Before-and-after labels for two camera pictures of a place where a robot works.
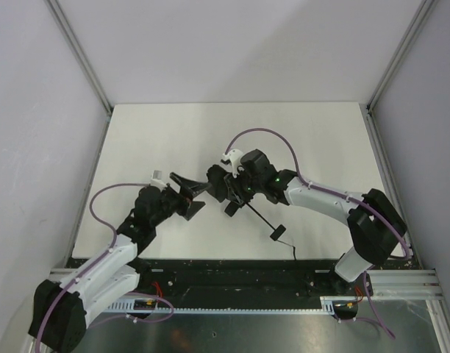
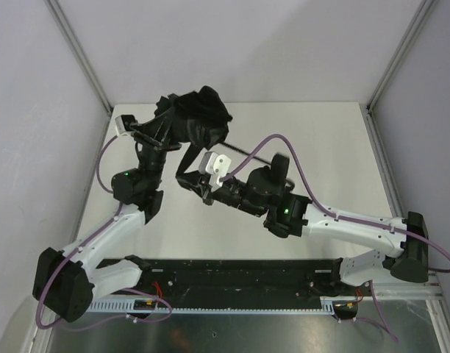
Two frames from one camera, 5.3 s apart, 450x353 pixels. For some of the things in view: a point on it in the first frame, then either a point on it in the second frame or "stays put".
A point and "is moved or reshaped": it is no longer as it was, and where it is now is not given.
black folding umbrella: [218, 180] is moved or reshaped
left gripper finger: [187, 187] → [158, 127]
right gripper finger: [234, 204] → [192, 181]
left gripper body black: [178, 198] → [151, 137]
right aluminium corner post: [417, 20] stays put
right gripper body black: [231, 189] → [204, 187]
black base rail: [194, 283] stays put
